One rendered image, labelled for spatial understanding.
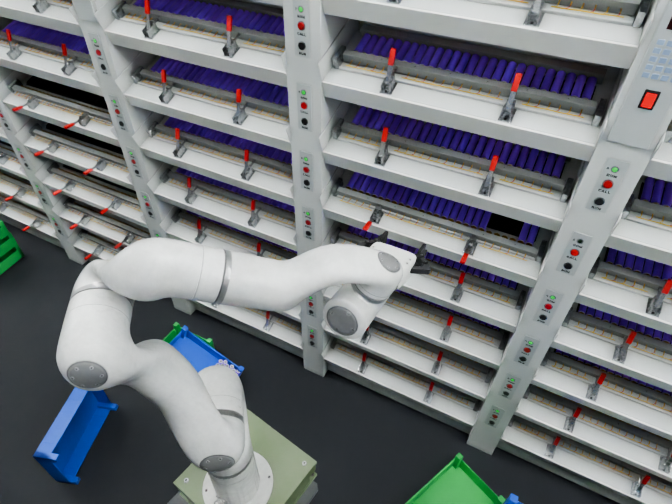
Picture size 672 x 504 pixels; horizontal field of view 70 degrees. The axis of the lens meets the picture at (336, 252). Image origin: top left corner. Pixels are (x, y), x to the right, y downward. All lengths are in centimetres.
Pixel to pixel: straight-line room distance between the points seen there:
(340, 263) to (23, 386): 180
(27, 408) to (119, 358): 149
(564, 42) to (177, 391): 95
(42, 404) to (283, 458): 113
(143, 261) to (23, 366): 172
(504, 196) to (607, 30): 39
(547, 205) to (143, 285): 86
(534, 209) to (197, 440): 87
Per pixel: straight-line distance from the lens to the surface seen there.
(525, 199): 118
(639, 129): 105
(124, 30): 159
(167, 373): 95
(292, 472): 148
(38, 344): 249
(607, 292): 132
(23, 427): 226
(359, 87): 116
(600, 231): 117
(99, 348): 82
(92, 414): 216
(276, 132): 136
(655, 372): 148
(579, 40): 100
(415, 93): 113
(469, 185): 119
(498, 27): 102
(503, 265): 129
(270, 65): 127
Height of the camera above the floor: 174
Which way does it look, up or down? 43 degrees down
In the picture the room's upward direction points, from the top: 1 degrees clockwise
